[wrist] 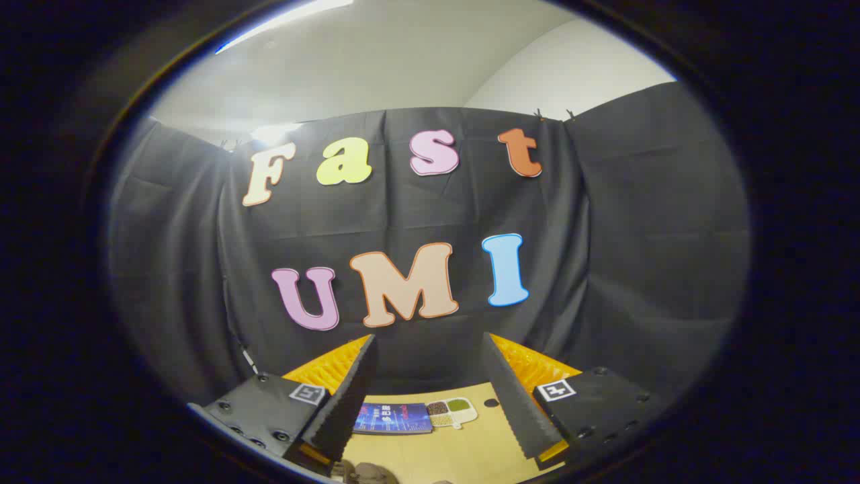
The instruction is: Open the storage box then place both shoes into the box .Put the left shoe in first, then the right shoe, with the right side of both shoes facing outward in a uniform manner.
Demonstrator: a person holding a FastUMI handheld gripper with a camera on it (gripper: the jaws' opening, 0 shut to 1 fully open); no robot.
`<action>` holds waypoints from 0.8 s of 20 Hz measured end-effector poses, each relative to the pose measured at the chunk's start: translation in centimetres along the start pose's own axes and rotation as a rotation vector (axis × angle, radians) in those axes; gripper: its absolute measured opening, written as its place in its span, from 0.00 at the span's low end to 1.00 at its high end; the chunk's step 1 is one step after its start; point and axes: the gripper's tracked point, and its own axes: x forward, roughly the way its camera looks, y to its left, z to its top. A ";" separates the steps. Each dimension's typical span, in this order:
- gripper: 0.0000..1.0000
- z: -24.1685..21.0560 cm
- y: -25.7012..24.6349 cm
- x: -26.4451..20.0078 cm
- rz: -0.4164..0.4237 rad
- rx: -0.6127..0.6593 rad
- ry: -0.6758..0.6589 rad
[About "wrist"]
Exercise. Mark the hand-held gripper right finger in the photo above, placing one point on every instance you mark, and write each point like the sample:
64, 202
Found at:
514, 403

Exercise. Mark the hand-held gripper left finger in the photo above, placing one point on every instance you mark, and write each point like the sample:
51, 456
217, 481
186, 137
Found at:
349, 396

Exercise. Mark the brown fuzzy shoe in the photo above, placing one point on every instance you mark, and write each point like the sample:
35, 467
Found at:
366, 472

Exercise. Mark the blue cover book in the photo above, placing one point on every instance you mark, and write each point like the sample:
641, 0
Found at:
393, 418

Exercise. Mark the white tape strip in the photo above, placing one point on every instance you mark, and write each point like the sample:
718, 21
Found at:
249, 359

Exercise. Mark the black backdrop cloth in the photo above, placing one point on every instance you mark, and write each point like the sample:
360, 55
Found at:
416, 215

